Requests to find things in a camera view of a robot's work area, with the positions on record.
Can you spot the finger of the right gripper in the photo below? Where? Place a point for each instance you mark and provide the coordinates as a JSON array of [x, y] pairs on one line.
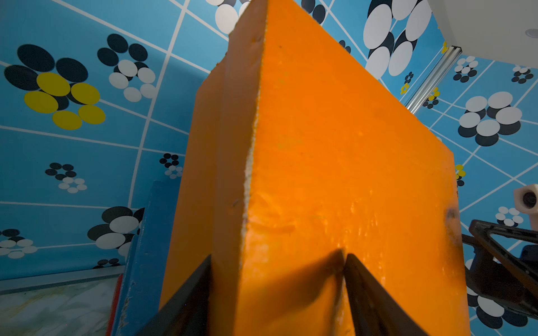
[[492, 230]]

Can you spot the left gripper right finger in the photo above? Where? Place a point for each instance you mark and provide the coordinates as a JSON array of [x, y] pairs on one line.
[[373, 310]]

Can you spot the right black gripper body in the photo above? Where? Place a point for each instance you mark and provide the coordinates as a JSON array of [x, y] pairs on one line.
[[508, 280]]

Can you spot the right aluminium corner post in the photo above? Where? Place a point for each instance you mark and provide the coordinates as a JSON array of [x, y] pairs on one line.
[[433, 79]]

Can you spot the blue shoebox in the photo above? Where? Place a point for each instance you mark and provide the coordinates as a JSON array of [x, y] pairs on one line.
[[148, 249]]

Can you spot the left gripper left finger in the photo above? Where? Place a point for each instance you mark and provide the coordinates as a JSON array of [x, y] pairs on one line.
[[186, 312]]

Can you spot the orange shoebox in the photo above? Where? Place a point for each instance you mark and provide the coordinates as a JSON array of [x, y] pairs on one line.
[[298, 157]]

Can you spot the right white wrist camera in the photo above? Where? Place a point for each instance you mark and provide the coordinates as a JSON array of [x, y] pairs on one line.
[[525, 201]]

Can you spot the red shoebox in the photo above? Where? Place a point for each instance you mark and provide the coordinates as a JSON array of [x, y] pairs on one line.
[[115, 302]]

